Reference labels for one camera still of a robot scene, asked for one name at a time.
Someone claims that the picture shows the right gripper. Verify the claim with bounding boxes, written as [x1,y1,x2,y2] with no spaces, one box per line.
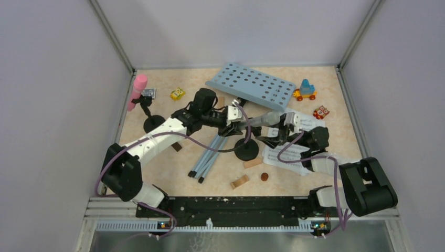
[256,113,312,149]

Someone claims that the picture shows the black round microphone stand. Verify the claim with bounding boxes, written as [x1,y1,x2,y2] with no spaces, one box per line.
[234,127,261,161]

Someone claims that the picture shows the light blue music stand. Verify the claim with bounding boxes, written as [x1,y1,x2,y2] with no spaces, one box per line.
[187,61,297,184]

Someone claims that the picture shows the grey microphone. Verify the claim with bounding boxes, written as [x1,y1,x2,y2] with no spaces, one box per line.
[236,111,281,130]

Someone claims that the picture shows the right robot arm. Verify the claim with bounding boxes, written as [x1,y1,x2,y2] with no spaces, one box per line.
[256,127,398,217]

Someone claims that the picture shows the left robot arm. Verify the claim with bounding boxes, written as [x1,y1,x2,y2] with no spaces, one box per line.
[98,88,251,217]

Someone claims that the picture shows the wooden block near stand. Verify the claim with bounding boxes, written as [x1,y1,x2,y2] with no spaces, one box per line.
[243,158,263,169]

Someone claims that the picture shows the brown wooden cylinder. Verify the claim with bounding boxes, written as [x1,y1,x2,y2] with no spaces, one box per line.
[260,173,269,182]

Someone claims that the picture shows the wooden arch block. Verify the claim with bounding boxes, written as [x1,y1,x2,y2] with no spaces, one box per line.
[230,174,249,190]

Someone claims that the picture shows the red owl toy block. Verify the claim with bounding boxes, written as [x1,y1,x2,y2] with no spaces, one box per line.
[312,106,330,120]

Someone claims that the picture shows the dark brown wooden block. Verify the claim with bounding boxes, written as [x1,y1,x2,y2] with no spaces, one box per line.
[171,142,183,152]

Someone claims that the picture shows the blue toy car blocks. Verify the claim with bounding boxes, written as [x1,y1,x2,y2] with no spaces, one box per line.
[292,79,317,101]

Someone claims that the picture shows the yellow owl toy block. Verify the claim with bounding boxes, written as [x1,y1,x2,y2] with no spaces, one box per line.
[170,88,185,101]

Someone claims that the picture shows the pink microphone on stand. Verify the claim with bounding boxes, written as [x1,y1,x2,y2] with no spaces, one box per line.
[126,74,165,133]

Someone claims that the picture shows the small grey picture card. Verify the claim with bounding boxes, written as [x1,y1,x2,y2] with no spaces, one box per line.
[141,88,156,99]

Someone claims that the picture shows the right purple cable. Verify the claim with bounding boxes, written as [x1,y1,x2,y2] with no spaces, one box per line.
[276,130,354,238]

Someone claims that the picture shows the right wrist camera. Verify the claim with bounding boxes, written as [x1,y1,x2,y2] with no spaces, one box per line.
[283,112,303,133]

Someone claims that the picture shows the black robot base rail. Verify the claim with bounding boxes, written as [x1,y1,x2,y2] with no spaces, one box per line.
[135,196,342,227]

